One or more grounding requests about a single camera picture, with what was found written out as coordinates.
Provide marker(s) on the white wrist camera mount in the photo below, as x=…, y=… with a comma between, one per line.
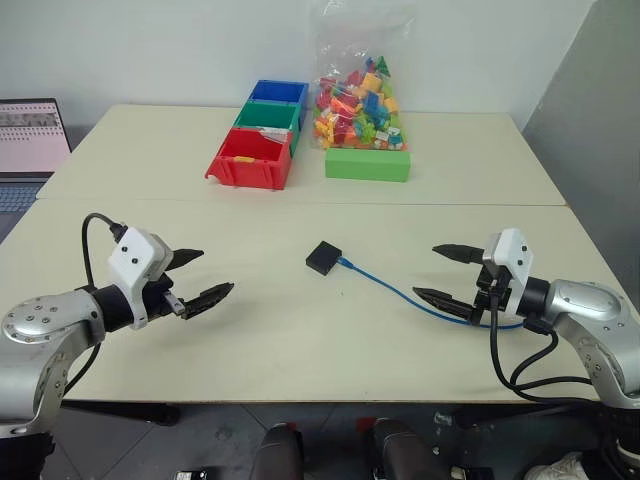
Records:
x=133, y=251
x=515, y=260

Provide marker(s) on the white paper label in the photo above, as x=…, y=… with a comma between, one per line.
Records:
x=275, y=134

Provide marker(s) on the white shoe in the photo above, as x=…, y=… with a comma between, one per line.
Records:
x=560, y=467

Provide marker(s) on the blue plastic storage bin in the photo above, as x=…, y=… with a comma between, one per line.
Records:
x=277, y=91

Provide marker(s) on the green rectangular block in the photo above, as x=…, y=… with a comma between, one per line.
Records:
x=367, y=165

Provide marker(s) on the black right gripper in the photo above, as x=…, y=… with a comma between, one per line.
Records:
x=487, y=295

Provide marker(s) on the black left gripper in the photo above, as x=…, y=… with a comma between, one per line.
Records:
x=161, y=297

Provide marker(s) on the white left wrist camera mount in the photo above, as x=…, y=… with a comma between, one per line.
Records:
x=133, y=251

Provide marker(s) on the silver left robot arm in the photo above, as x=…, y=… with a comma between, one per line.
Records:
x=35, y=315

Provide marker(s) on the dark rounded shape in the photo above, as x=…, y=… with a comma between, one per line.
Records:
x=280, y=450
x=405, y=450

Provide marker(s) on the small yellow brick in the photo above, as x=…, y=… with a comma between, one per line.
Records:
x=244, y=159

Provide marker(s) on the small black adapter box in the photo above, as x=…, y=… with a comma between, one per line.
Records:
x=323, y=257

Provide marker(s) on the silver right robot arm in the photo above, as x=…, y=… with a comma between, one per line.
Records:
x=585, y=305

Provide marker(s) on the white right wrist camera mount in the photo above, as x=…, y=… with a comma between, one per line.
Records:
x=515, y=260

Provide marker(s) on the open laptop computer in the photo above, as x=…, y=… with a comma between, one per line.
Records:
x=27, y=140

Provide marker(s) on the red plastic storage bin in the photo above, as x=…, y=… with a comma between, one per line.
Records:
x=250, y=172

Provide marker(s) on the clear bag of colourful bricks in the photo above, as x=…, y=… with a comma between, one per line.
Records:
x=357, y=110

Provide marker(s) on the green plastic storage bin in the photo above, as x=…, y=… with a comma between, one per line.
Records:
x=265, y=114

